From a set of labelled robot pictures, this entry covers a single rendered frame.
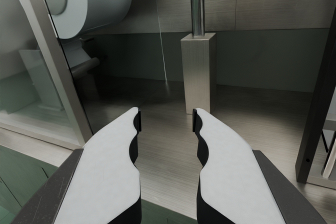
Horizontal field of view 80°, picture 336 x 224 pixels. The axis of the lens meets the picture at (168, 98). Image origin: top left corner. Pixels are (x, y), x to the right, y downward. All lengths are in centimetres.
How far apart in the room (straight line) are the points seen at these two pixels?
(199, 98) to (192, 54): 15
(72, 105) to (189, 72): 36
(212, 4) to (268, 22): 21
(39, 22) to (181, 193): 48
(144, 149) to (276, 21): 63
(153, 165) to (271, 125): 39
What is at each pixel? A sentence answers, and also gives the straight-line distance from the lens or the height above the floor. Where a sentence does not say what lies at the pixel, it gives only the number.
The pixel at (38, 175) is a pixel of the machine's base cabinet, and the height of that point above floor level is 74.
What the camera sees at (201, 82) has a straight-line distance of 67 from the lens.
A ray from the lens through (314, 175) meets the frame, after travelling 56.
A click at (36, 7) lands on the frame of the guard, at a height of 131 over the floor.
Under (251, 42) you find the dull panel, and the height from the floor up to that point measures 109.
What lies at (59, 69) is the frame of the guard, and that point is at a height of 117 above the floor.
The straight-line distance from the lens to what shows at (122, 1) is 76.
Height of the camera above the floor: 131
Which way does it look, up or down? 28 degrees down
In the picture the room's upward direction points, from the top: 7 degrees counter-clockwise
